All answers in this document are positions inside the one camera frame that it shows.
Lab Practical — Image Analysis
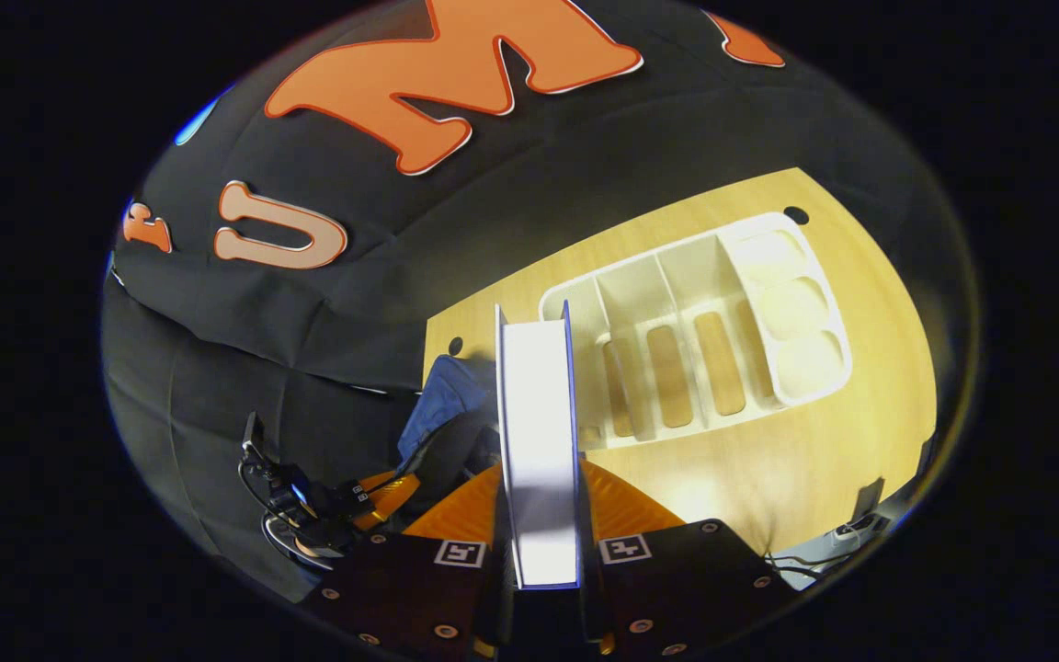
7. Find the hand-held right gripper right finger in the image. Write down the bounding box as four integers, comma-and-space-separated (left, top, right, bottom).
575, 458, 802, 658

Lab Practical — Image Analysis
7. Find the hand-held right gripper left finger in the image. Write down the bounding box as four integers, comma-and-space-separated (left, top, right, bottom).
304, 464, 517, 662

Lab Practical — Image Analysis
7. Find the blue schoolbag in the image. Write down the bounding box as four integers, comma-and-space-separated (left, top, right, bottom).
396, 354, 503, 488

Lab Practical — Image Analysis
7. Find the dark-spined book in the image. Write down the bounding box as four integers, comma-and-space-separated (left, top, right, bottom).
493, 299, 583, 591

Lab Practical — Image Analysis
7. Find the white bookshelf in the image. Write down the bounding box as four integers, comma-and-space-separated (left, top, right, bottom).
539, 211, 854, 451

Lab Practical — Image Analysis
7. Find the white power strip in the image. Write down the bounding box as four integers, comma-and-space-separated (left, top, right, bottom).
828, 513, 894, 543

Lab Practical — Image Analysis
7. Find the black cable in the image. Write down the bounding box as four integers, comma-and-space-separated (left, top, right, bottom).
762, 550, 829, 582

